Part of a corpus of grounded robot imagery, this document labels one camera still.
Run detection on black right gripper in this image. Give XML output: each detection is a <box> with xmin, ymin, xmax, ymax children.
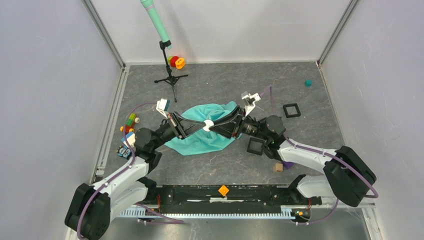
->
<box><xmin>209</xmin><ymin>105</ymin><xmax>270</xmax><ymax>142</ymax></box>

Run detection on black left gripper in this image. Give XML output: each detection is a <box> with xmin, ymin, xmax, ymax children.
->
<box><xmin>151</xmin><ymin>111</ymin><xmax>206</xmax><ymax>150</ymax></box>

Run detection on mint green garment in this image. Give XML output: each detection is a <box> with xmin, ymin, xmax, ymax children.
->
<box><xmin>165</xmin><ymin>101</ymin><xmax>237</xmax><ymax>156</ymax></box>

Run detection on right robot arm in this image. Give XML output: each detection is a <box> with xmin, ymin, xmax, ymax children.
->
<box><xmin>208</xmin><ymin>106</ymin><xmax>379</xmax><ymax>207</ymax></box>

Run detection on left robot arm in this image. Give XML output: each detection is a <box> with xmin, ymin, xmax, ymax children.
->
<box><xmin>64</xmin><ymin>112</ymin><xmax>214</xmax><ymax>240</ymax></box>

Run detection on black tripod stand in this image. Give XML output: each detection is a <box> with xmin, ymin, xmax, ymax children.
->
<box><xmin>153</xmin><ymin>40</ymin><xmax>189</xmax><ymax>103</ymax></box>

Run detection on colourful toy brick train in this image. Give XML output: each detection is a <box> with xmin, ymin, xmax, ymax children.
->
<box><xmin>119</xmin><ymin>113</ymin><xmax>140</xmax><ymax>134</ymax></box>

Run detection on blue white toy brick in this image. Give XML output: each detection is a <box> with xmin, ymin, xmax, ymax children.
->
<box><xmin>121</xmin><ymin>131</ymin><xmax>136</xmax><ymax>148</ymax></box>

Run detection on small wooden cube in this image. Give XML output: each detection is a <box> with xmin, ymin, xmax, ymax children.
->
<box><xmin>272</xmin><ymin>163</ymin><xmax>284</xmax><ymax>173</ymax></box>

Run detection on red orange toy rings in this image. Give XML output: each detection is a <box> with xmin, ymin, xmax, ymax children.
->
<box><xmin>166</xmin><ymin>55</ymin><xmax>186</xmax><ymax>70</ymax></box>

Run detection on purple toy brick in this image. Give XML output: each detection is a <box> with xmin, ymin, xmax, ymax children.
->
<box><xmin>282</xmin><ymin>161</ymin><xmax>295</xmax><ymax>169</ymax></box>

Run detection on orange diamond marker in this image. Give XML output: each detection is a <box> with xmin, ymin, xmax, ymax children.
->
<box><xmin>218</xmin><ymin>185</ymin><xmax>230</xmax><ymax>197</ymax></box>

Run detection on small teal cube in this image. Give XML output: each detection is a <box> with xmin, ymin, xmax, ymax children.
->
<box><xmin>304</xmin><ymin>79</ymin><xmax>312</xmax><ymax>87</ymax></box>

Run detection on mint green microphone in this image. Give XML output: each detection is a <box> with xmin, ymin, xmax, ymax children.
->
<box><xmin>140</xmin><ymin>0</ymin><xmax>172</xmax><ymax>49</ymax></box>

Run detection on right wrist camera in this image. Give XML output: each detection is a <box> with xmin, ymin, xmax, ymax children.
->
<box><xmin>241</xmin><ymin>91</ymin><xmax>261</xmax><ymax>117</ymax></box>

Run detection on black square frame near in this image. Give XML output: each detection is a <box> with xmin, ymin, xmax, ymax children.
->
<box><xmin>246</xmin><ymin>137</ymin><xmax>266</xmax><ymax>156</ymax></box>

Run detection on black square frame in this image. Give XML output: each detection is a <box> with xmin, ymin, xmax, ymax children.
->
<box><xmin>246</xmin><ymin>137</ymin><xmax>266</xmax><ymax>156</ymax></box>
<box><xmin>282</xmin><ymin>103</ymin><xmax>301</xmax><ymax>119</ymax></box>

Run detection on black square frame far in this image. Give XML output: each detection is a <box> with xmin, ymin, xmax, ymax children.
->
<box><xmin>282</xmin><ymin>103</ymin><xmax>301</xmax><ymax>119</ymax></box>

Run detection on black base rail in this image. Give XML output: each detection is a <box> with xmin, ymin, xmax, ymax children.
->
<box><xmin>137</xmin><ymin>177</ymin><xmax>323</xmax><ymax>214</ymax></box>

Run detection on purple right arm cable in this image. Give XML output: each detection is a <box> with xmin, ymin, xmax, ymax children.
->
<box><xmin>258</xmin><ymin>84</ymin><xmax>379</xmax><ymax>200</ymax></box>

